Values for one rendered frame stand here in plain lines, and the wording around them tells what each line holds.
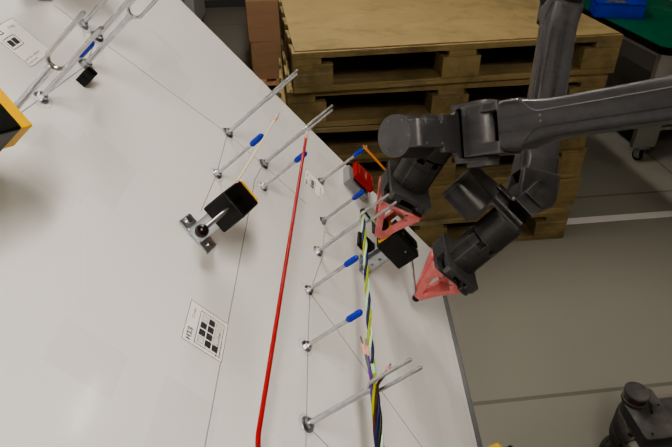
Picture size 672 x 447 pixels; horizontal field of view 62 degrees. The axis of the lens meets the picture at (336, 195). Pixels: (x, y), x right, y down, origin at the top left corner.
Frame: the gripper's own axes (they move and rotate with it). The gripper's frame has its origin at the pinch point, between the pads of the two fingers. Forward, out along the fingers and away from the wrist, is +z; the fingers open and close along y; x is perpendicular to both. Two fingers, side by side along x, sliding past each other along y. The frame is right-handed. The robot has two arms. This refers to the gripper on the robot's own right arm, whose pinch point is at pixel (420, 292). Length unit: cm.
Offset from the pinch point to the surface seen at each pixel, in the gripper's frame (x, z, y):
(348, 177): -17.5, 0.0, -20.0
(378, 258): -10.2, -1.0, 1.2
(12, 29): -65, -6, 20
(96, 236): -45, -3, 35
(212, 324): -31.5, -1.0, 34.3
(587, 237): 129, 6, -165
